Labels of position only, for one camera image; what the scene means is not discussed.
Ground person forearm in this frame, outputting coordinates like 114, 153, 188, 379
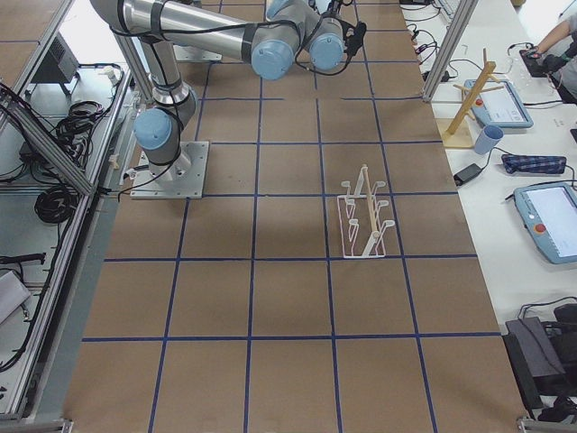
536, 14, 576, 54

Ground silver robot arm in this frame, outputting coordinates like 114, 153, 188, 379
92, 1, 367, 183

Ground blue cup on desk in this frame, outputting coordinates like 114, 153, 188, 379
473, 124, 504, 155

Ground black power adapter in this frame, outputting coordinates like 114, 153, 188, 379
453, 163, 483, 187

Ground wooden mug tree stand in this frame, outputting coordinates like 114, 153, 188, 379
442, 47, 508, 151

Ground dark blue patterned pouch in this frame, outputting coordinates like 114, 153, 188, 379
501, 154, 567, 174

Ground blue teach pendant far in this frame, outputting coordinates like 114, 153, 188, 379
472, 80, 534, 129

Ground blue teach pendant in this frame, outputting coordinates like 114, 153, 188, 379
472, 80, 534, 129
513, 182, 576, 264

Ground blue teach pendant near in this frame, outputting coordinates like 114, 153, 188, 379
513, 182, 576, 264

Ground white wire cup rack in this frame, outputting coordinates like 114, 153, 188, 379
336, 164, 396, 259

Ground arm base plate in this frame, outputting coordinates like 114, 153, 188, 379
130, 141, 209, 199

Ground black coiled cables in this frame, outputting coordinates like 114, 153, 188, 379
34, 185, 78, 225

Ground aluminium frame post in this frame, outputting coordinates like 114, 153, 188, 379
422, 1, 477, 102

